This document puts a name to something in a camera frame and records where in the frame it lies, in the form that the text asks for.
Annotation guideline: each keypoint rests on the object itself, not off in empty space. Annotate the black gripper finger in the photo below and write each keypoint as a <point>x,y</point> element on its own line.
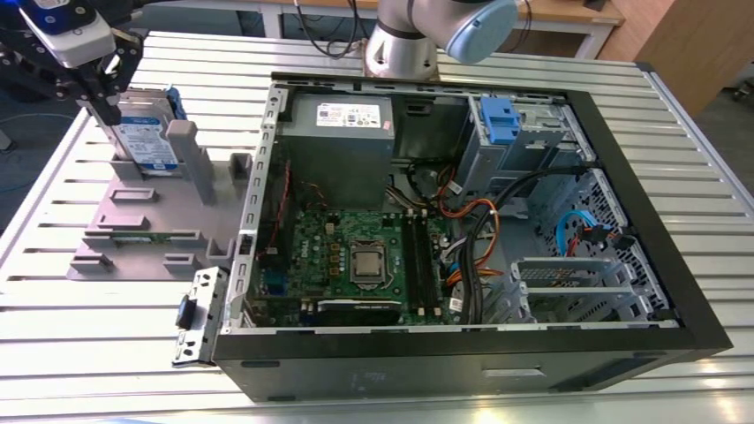
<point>129,48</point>
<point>34,70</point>

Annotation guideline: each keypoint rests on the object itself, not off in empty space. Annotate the hard disk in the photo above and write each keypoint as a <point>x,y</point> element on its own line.
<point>144,141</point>

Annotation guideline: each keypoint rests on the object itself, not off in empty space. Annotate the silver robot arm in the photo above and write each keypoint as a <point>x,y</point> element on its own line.
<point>400,53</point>

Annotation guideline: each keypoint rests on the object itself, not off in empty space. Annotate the metal disk bay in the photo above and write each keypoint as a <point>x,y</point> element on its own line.
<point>566,265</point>

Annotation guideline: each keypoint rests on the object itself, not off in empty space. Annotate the grey parts rack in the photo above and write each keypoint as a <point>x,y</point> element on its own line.
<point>176,212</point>

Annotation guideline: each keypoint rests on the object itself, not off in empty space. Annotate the green RAM stick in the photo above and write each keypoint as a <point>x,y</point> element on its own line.
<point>144,239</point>

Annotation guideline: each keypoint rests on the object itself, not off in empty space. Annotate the grey power supply unit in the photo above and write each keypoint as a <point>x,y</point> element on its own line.
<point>335,168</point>

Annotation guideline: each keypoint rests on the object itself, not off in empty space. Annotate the green motherboard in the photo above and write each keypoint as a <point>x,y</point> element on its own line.
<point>317,265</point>

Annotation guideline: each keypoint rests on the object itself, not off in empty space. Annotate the silver CPU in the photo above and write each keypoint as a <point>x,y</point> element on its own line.
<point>368,263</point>

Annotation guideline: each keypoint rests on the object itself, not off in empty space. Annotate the blue plastic drive latch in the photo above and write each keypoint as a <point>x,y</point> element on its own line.
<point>498,119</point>

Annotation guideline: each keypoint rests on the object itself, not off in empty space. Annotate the CPU socket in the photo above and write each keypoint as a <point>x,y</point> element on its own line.
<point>368,285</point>

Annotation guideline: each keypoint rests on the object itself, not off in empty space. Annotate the black RAM slot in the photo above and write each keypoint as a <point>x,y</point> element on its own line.
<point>413,265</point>
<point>429,265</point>

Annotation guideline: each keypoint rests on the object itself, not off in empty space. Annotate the black graphics card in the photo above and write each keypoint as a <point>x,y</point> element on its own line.
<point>359,309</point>

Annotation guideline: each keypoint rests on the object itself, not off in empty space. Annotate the metal drive cage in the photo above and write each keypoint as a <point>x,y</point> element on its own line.
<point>530,150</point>

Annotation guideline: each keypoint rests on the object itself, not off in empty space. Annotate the wooden top desk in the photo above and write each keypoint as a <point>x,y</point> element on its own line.
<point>588,15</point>

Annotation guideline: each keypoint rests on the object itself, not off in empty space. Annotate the black open PC case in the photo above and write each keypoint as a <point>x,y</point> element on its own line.
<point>412,366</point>

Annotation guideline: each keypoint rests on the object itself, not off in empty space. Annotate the wooden cabinet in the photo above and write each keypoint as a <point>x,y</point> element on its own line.
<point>695,44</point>

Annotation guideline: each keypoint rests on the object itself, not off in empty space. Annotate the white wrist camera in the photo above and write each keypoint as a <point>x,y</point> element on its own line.
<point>76,44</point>

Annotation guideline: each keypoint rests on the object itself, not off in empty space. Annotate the metal expansion slot bracket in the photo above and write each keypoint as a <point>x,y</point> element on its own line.
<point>207,282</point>

